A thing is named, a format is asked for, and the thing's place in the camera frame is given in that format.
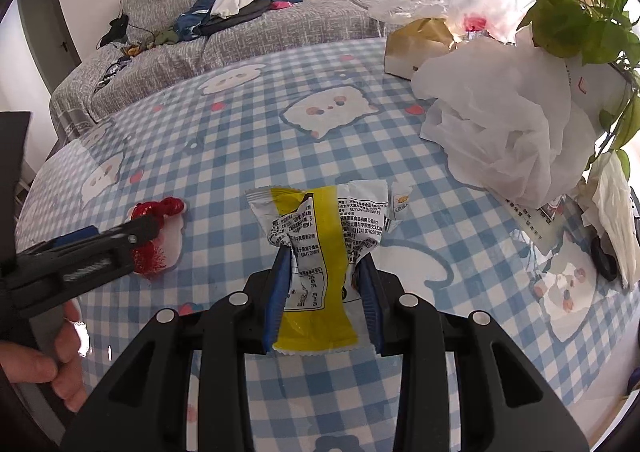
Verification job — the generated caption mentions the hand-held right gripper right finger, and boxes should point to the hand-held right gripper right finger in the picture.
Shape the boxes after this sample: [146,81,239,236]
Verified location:
[356,252,591,452]

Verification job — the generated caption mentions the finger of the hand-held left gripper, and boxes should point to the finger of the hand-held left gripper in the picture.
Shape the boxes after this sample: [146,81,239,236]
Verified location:
[15,216,162,259]
[0,111,32,253]

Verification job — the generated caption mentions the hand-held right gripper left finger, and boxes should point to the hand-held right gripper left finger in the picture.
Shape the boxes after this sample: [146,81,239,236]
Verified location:
[60,248,292,452]

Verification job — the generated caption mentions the red plastic wrapper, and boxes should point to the red plastic wrapper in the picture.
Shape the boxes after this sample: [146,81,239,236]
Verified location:
[129,197,187,278]

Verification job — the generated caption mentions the yellow snack wrapper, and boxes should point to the yellow snack wrapper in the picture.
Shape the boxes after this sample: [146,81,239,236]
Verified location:
[245,179,390,355]

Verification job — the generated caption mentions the person's left hand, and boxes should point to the person's left hand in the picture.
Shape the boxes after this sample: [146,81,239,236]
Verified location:
[0,299,89,413]

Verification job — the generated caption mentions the small white sachet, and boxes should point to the small white sachet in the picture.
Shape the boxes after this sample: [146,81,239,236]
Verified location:
[390,182,414,223]

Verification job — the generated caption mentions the grey door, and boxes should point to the grey door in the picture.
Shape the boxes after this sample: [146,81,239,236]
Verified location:
[20,0,83,83]

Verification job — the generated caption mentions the patterned dark cloth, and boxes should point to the patterned dark cloth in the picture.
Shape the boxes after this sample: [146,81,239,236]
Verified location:
[94,54,134,93]

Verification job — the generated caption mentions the white printed packet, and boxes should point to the white printed packet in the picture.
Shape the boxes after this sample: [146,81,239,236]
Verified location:
[502,192,568,253]

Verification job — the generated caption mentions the white plastic bag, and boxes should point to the white plastic bag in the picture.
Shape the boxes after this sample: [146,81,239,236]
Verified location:
[411,27,601,210]

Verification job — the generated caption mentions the grey sofa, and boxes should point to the grey sofa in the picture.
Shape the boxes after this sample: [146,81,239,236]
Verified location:
[49,0,451,130]

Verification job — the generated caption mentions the blue jacket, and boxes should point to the blue jacket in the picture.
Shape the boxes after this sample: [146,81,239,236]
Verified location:
[172,0,304,38]

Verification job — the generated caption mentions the black remote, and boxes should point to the black remote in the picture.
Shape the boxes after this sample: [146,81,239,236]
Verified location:
[590,234,620,282]

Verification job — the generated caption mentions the black garment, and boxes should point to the black garment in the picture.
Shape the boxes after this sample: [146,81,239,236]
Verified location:
[200,0,274,36]

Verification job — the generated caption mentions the brown paper box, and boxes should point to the brown paper box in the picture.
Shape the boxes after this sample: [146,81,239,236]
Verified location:
[382,17,458,79]

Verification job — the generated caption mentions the stack of white tissues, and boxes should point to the stack of white tissues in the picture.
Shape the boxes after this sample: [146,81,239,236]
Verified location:
[580,152,640,288]

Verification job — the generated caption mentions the white plant pot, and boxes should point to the white plant pot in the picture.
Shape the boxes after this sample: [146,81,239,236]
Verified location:
[565,59,633,100]

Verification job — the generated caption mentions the green potted plant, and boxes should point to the green potted plant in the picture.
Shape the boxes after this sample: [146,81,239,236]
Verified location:
[515,0,640,178]

